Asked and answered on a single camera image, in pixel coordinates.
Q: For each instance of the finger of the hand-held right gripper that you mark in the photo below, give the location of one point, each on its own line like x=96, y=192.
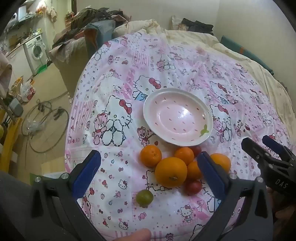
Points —
x=252, y=147
x=274, y=145

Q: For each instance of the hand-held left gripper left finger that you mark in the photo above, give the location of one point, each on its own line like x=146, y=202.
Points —
x=89, y=171

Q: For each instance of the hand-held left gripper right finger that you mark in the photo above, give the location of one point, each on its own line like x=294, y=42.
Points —
x=211, y=175

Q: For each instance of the medium orange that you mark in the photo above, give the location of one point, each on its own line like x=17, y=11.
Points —
x=222, y=161
x=150, y=155

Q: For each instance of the small mandarin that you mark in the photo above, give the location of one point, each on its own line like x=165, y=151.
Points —
x=184, y=154
x=193, y=171

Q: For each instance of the red cherry tomato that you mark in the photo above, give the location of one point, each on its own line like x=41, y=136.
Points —
x=193, y=187

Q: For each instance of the red plum back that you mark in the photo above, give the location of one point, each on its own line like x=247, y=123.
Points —
x=197, y=150

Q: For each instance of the large orange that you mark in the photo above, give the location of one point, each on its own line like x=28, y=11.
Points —
x=171, y=172

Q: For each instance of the small dark green fruit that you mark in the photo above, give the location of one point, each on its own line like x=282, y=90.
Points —
x=144, y=197

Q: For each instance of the pink speckled plate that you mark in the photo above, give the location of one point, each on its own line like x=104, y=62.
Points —
x=178, y=117

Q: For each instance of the person's right hand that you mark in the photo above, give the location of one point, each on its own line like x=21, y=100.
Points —
x=279, y=208

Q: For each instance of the person's left hand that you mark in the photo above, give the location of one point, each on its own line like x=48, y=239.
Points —
x=136, y=235

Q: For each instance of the cardboard box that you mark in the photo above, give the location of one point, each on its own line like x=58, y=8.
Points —
x=53, y=166

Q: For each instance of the teal pillow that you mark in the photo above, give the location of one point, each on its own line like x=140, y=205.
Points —
x=245, y=52

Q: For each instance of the beige sofa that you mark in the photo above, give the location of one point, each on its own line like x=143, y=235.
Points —
x=69, y=76

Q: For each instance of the white plastic bag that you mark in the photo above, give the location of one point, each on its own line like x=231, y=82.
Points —
x=27, y=90

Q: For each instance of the pink cartoon printed blanket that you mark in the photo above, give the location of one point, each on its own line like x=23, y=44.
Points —
x=185, y=69

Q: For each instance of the green basin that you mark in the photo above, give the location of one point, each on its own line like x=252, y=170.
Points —
x=42, y=69

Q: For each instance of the white washing machine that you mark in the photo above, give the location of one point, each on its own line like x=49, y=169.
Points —
x=34, y=53

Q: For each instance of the black folded clothes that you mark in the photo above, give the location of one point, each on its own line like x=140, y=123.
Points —
x=196, y=25

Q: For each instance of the blue cushion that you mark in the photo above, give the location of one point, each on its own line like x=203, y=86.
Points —
x=101, y=29

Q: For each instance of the floral cloth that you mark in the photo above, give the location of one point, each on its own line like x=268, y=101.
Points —
x=177, y=23

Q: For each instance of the range hood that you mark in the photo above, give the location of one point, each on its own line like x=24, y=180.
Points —
x=22, y=14

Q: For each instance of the yellow wooden frame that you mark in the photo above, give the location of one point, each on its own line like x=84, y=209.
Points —
x=10, y=139

